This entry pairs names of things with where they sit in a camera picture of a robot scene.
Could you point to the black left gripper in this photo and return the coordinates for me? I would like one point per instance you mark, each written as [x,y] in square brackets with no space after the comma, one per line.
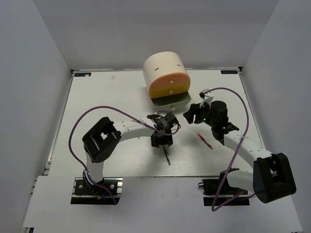
[167,140]

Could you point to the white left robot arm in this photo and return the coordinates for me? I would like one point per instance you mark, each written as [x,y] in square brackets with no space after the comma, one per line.
[102,139]

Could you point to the blue label sticker right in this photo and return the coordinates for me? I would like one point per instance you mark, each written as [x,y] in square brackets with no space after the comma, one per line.
[229,72]

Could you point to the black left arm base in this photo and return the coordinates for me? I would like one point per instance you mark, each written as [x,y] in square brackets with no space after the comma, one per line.
[83,194]

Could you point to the blue label sticker left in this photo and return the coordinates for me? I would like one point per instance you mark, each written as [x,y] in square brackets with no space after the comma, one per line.
[83,74]

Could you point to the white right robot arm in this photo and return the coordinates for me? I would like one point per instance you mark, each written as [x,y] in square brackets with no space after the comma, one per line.
[271,178]

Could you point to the blue label sticker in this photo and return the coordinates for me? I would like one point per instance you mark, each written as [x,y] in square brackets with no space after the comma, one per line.
[83,74]
[229,72]

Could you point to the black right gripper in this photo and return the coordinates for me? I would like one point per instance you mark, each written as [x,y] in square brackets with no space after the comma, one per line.
[195,109]

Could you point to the grey bottom drawer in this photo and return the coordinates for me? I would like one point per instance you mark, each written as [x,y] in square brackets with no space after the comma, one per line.
[171,103]

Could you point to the cream cylindrical drawer cabinet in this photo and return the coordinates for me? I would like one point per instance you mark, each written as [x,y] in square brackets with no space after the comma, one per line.
[161,63]

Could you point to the red pen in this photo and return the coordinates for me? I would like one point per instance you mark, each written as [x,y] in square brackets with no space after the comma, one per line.
[204,140]

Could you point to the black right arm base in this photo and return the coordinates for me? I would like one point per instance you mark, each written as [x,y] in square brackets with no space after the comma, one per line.
[210,186]

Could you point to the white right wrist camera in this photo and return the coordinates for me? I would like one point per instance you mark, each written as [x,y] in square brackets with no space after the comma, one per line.
[206,97]

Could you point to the green pen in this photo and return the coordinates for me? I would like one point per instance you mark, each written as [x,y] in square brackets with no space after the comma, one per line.
[166,155]

